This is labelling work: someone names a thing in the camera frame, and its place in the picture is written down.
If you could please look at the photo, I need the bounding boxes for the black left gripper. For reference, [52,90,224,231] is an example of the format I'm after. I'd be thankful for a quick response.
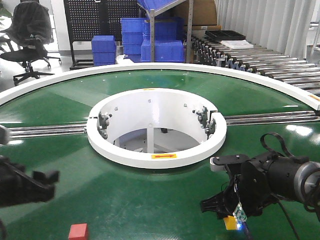
[0,155,60,207]

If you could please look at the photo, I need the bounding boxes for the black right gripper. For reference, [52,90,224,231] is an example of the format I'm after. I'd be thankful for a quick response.
[200,151,283,218]

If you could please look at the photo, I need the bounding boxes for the yellow toy brick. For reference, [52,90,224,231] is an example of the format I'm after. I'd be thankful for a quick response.
[223,215,238,231]

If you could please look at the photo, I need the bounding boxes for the red cube block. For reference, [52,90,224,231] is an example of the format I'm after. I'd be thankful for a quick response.
[68,223,89,240]

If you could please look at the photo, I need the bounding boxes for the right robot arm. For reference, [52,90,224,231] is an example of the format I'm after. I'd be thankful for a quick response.
[200,151,320,219]

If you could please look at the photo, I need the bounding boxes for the small blue bin stack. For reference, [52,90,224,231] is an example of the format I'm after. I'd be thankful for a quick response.
[91,35,117,66]

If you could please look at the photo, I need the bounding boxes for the large blue bin front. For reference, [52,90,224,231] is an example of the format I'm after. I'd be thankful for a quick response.
[140,40,185,63]

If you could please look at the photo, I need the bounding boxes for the blue bin stack centre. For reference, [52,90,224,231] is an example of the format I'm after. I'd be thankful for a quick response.
[120,17,184,57]

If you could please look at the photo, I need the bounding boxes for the steel rods left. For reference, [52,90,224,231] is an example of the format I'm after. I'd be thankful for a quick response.
[9,123,87,139]

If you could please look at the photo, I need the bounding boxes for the steel rods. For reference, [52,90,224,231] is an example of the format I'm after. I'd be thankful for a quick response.
[9,123,87,139]
[224,110,320,126]

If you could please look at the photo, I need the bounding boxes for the steel rods right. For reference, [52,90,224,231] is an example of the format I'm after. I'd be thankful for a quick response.
[224,110,320,126]

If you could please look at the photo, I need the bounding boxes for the black office chair with jacket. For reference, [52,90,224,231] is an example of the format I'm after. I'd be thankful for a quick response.
[0,0,54,86]

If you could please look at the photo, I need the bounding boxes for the steel roller conveyor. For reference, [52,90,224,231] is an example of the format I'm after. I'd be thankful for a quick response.
[191,33,320,97]

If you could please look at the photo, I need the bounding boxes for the white foam sheet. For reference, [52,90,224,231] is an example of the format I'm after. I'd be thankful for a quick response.
[220,40,254,50]

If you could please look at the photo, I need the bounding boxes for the black pegboard panel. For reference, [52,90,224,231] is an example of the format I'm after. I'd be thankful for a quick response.
[63,0,143,70]

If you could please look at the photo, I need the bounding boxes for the black tray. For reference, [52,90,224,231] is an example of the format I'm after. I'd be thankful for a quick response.
[205,30,246,41]

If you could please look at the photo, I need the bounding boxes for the brown cardboard box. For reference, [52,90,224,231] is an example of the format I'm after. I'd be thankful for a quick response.
[172,0,222,31]

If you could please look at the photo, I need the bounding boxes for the white vertical blinds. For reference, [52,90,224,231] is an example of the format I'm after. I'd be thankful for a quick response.
[215,0,317,59]

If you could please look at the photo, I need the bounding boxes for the grey metal rack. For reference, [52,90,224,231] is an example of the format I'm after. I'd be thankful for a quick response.
[137,0,186,63]

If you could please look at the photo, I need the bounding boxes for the white inner ring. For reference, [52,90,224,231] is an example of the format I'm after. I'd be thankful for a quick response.
[86,87,228,170]

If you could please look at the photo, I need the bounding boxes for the white outer ring rail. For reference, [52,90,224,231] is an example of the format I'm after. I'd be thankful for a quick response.
[0,62,320,111]

